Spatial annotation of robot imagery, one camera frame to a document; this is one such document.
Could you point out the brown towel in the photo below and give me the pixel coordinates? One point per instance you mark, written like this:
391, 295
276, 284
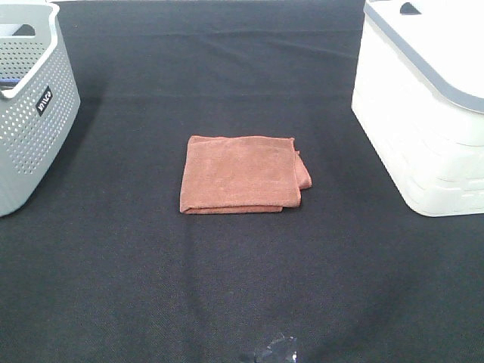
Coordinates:
248, 174

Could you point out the black table cloth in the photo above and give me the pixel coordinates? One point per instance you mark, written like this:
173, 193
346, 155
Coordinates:
101, 266

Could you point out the clear tape piece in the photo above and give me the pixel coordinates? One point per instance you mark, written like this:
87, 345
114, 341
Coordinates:
281, 349

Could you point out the white plastic basket grey rim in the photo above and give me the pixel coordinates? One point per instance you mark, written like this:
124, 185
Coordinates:
418, 95

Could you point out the grey perforated plastic basket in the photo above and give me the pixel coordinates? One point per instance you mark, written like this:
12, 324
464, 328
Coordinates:
38, 112

